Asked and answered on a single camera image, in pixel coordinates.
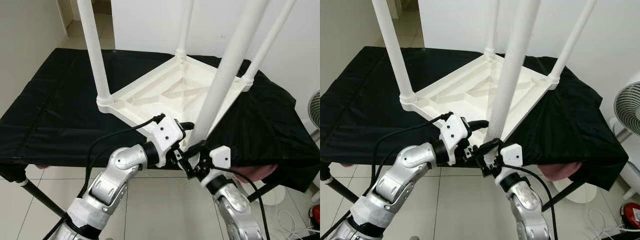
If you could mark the black table cloth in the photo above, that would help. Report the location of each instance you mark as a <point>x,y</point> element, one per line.
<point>50,115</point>
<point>360,115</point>

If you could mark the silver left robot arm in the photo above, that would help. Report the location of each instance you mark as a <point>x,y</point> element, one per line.
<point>115,175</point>
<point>405,172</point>

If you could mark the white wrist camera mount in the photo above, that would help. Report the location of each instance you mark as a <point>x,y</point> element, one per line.
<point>220,157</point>
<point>165,137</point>
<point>454,135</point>
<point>511,155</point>

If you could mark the white round fan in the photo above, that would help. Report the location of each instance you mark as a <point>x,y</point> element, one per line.
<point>627,107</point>
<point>315,110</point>

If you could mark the red round floor device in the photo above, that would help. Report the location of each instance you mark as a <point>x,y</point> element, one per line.
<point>316,215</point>
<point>632,214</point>

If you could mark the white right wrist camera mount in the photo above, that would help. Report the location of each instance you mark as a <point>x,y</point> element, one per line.
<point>511,155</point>
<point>220,157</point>

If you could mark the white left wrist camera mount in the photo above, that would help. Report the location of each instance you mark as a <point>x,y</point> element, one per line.
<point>454,135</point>
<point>165,137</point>

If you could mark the white plastic children tabletop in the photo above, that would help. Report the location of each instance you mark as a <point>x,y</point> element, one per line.
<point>465,90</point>
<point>165,90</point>

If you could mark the pink object under table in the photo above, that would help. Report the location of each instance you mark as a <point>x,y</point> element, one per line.
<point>255,173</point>
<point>562,171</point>

